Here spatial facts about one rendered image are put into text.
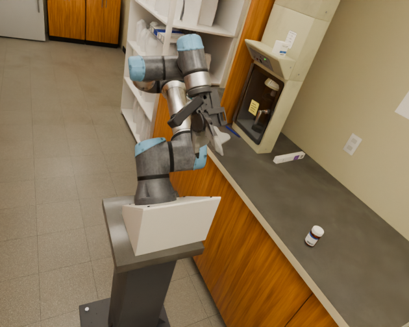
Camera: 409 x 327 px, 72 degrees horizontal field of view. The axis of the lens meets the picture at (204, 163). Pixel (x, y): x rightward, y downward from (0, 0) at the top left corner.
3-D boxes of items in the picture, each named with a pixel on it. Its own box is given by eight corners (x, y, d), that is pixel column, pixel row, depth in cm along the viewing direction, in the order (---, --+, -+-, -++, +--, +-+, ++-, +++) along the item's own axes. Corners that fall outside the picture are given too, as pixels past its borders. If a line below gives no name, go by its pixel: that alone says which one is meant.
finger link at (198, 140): (210, 155, 93) (213, 130, 87) (194, 159, 90) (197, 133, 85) (206, 150, 95) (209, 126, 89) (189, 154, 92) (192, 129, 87)
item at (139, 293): (87, 403, 134) (93, 303, 84) (78, 306, 167) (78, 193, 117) (182, 364, 156) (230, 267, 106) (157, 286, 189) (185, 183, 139)
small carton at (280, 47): (278, 52, 148) (282, 41, 145) (284, 56, 145) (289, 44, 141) (271, 52, 145) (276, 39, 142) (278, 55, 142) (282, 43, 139)
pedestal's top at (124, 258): (115, 274, 93) (116, 266, 91) (101, 205, 115) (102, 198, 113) (202, 254, 108) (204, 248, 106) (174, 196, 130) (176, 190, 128)
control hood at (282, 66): (254, 58, 170) (260, 41, 164) (288, 80, 148) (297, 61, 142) (239, 56, 164) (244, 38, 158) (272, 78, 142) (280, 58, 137)
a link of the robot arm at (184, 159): (169, 178, 107) (154, 82, 136) (208, 174, 111) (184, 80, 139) (171, 161, 98) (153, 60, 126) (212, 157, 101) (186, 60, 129)
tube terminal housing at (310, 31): (259, 126, 208) (305, 12, 165) (287, 151, 186) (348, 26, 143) (231, 126, 196) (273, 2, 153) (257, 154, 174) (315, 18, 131)
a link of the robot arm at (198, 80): (190, 72, 78) (178, 81, 85) (193, 89, 78) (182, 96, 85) (213, 70, 81) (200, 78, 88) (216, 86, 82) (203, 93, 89)
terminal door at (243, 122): (234, 121, 192) (254, 62, 170) (258, 146, 171) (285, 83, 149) (232, 121, 192) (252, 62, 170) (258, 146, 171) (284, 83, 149)
